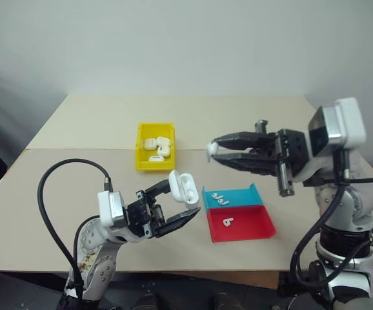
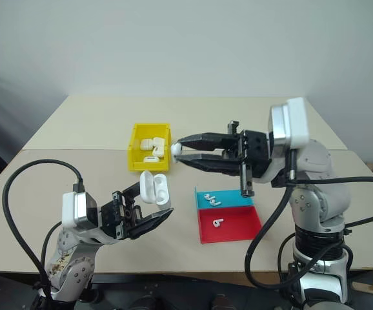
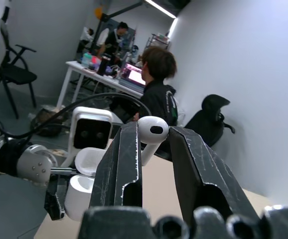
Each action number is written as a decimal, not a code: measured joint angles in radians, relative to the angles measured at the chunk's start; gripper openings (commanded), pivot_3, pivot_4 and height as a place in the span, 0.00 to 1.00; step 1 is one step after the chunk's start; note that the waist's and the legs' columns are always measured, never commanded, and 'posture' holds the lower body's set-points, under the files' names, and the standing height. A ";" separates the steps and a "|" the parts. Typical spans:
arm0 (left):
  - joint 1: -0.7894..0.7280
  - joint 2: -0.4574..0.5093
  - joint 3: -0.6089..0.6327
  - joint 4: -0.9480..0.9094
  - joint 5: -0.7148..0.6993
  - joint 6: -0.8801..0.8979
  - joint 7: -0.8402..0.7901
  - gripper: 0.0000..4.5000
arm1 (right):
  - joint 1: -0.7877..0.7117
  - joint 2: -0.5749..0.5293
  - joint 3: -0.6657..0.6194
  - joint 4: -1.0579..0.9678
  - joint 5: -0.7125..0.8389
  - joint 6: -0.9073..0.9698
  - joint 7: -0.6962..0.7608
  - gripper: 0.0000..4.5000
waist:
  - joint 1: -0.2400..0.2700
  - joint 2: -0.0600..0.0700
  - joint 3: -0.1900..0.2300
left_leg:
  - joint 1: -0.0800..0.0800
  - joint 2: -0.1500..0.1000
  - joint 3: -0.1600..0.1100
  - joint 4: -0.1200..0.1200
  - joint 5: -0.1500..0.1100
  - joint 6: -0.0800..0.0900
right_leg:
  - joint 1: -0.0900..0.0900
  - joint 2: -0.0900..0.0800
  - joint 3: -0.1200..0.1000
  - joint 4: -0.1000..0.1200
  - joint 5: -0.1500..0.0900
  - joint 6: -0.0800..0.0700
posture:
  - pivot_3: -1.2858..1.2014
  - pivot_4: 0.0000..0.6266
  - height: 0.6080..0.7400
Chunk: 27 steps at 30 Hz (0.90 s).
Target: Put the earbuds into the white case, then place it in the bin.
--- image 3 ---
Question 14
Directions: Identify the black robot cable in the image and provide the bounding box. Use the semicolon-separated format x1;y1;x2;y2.
0;92;152;140

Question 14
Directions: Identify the seated person in black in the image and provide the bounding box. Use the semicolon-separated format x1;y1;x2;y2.
133;45;179;128

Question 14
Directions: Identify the white earbud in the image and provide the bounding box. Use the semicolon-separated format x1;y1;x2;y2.
137;116;170;167

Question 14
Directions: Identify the white earbud case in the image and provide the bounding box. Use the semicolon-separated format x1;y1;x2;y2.
64;147;105;222

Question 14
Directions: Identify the metal storage shelf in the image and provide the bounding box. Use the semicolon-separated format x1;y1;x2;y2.
145;32;171;51

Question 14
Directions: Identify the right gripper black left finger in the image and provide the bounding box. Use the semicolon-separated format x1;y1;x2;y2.
88;121;144;209

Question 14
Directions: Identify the dark bag on floor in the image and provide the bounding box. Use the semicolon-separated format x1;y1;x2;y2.
29;104;69;138

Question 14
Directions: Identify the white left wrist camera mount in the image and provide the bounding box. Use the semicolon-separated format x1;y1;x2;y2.
60;106;114;168

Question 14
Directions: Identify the black folding chair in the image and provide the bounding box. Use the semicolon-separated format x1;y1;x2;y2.
0;19;39;120

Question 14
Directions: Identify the standing person in vest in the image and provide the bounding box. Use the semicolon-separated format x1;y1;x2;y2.
96;21;130;57

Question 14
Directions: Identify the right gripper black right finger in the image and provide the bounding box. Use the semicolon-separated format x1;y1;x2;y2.
168;126;262;225

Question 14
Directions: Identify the white desk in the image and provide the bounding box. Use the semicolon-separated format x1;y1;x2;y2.
56;60;147;110

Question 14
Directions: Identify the person in white shirt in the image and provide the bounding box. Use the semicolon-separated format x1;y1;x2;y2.
79;26;95;53

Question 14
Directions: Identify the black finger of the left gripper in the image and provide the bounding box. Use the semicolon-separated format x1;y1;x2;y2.
43;174;69;221

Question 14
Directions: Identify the ceiling light strip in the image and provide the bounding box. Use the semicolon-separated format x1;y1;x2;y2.
144;0;179;18

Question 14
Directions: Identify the black office chair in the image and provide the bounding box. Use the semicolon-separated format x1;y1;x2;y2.
183;94;236;148

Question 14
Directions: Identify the open laptop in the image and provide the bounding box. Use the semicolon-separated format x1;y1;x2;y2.
119;62;147;88

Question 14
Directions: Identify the black bottle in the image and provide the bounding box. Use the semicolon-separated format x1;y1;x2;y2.
97;55;110;76

